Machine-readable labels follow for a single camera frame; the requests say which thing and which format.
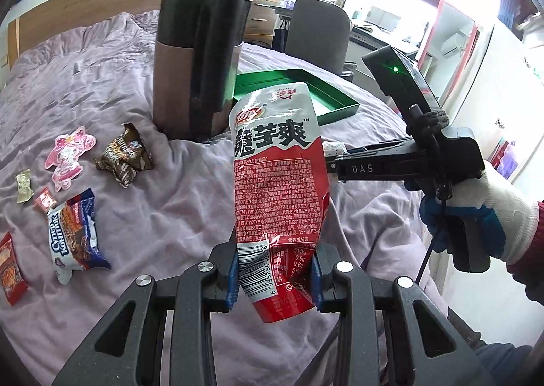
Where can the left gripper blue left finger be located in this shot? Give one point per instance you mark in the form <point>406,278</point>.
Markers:
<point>125,345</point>

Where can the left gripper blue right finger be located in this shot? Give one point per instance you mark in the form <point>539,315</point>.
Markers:
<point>390,332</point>

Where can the dark red noodle snack packet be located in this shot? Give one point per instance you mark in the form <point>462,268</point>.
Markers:
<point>12,281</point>

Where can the blue white wafer pack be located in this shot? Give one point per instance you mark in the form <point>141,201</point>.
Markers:
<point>72,237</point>

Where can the red white konjac snack pouch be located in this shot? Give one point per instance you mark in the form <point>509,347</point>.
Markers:
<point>281,195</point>

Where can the small red candy bar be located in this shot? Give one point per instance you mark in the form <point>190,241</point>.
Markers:
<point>45,200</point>

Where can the olive green candy wrapper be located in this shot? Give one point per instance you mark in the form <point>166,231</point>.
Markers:
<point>25,192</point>

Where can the pink cartoon character pouch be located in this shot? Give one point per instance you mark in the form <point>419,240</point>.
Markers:
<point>65,155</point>

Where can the brown chocolate snack bag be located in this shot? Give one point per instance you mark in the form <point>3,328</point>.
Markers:
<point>125,156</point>

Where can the right white blue gloved hand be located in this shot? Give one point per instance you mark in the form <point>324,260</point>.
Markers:
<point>510,223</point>

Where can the green shallow box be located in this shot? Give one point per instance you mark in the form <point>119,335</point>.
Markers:
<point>329,102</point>

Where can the grey office chair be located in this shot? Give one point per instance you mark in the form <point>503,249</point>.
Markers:
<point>319,33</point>

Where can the purple bed cover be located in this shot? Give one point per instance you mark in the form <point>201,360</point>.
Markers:
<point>170,217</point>

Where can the wooden drawer cabinet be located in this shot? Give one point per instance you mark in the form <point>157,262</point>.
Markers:
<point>260,23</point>

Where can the black copper electric kettle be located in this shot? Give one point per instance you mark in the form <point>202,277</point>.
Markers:
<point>197,51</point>

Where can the wooden headboard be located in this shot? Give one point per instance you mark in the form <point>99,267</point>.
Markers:
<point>57,16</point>

